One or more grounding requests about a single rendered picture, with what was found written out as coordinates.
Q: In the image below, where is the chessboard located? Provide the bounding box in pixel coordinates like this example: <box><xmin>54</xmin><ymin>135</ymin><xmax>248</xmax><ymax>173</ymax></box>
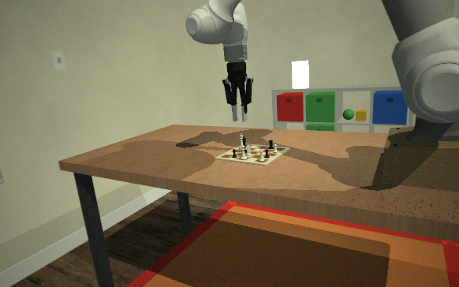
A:
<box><xmin>215</xmin><ymin>143</ymin><xmax>291</xmax><ymax>166</ymax></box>

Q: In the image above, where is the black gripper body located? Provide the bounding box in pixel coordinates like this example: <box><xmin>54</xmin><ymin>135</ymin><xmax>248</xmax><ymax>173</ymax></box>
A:
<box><xmin>226</xmin><ymin>61</ymin><xmax>247</xmax><ymax>86</ymax></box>

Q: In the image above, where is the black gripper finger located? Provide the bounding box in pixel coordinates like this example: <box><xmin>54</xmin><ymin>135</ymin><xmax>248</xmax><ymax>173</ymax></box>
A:
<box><xmin>236</xmin><ymin>77</ymin><xmax>253</xmax><ymax>122</ymax></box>
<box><xmin>222</xmin><ymin>77</ymin><xmax>238</xmax><ymax>121</ymax></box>

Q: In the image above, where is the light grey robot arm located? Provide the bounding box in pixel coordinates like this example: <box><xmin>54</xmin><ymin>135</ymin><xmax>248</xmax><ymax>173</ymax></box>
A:
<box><xmin>186</xmin><ymin>0</ymin><xmax>459</xmax><ymax>141</ymax></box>

